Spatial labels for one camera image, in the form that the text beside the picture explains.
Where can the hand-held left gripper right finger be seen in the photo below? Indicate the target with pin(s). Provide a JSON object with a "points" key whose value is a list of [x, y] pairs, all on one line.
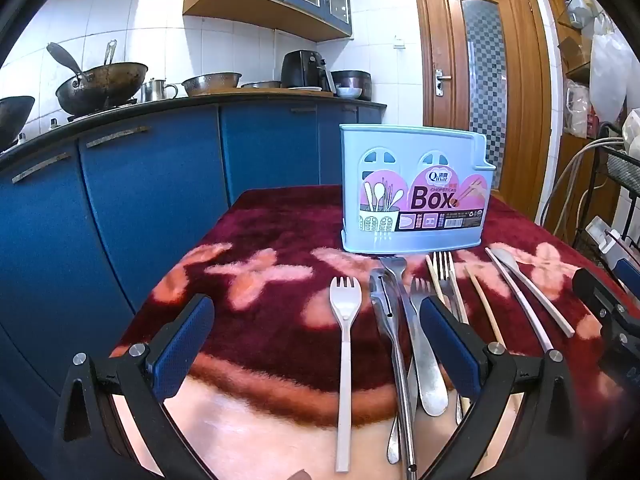
{"points": [[449, 350]]}

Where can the wooden door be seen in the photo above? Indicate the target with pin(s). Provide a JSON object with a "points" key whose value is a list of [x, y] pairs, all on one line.
{"points": [[435, 35]]}

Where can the gas stove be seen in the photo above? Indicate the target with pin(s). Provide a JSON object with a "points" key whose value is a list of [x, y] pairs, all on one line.
{"points": [[117, 106]]}

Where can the white plastic fork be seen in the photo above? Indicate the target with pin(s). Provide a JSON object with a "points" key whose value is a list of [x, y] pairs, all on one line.
{"points": [[345, 360]]}

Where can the black air fryer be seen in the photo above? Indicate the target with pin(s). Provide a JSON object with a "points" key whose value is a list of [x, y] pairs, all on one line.
{"points": [[300, 70]]}

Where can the wooden chopstick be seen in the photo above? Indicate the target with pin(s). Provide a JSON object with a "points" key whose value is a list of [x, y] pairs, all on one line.
{"points": [[482, 307], [435, 277]]}

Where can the light blue plastic utensil box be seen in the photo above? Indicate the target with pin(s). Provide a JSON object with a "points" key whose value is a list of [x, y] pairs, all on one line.
{"points": [[395, 160]]}

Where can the small clear plastic bag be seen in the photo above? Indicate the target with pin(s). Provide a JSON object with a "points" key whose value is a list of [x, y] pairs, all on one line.
{"points": [[577, 107]]}

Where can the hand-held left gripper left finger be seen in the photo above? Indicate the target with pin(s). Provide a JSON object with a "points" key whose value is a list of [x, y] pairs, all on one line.
{"points": [[184, 347]]}

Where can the white plastic container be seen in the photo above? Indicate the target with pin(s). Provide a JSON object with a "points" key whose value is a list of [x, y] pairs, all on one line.
{"points": [[632, 132]]}

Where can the white bowl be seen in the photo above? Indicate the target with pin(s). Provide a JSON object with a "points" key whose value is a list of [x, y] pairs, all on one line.
{"points": [[348, 92]]}

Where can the large white plastic bag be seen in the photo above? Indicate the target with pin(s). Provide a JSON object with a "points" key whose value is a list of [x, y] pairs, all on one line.
{"points": [[607, 75]]}

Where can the black wok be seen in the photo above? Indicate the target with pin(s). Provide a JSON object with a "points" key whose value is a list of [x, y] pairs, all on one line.
{"points": [[100, 87]]}

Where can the blue base cabinet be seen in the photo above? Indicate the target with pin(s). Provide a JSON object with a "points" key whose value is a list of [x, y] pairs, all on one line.
{"points": [[150, 200]]}

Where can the metal ladle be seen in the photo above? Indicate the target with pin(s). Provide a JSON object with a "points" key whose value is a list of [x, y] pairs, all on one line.
{"points": [[110, 52]]}

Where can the steel mug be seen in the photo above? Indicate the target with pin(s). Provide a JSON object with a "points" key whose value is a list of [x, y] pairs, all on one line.
{"points": [[152, 91]]}

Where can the black kitchen countertop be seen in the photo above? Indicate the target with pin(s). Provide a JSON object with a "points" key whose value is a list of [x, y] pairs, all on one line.
{"points": [[200, 102]]}

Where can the wooden shelf unit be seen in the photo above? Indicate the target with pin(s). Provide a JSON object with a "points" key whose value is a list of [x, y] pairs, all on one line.
{"points": [[570, 170]]}

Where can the steel bowl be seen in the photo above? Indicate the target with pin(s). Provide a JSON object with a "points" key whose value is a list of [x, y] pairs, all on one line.
{"points": [[211, 84]]}

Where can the red printed blanket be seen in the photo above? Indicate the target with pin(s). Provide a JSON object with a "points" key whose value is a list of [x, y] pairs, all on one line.
{"points": [[280, 280]]}

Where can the white light switch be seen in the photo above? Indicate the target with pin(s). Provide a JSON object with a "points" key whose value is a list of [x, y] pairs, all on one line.
{"points": [[399, 42]]}

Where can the small metal fork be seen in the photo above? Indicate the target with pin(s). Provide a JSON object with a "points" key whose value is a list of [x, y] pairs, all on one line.
{"points": [[421, 292]]}

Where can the white power strip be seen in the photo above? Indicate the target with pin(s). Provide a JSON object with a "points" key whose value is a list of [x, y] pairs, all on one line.
{"points": [[600, 237]]}

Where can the large metal fork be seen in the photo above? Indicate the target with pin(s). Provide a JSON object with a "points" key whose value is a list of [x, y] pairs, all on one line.
{"points": [[422, 355]]}

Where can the dark frying pan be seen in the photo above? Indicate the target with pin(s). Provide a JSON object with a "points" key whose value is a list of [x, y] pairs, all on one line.
{"points": [[12, 117]]}

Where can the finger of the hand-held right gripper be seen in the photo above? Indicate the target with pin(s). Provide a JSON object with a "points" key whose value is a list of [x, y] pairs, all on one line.
{"points": [[629, 274], [602, 300]]}

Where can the metal tongs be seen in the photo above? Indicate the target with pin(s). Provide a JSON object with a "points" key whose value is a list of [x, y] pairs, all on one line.
{"points": [[386, 320]]}

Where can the black cooker pot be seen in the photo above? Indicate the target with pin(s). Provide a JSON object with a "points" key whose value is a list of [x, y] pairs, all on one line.
{"points": [[357, 82]]}

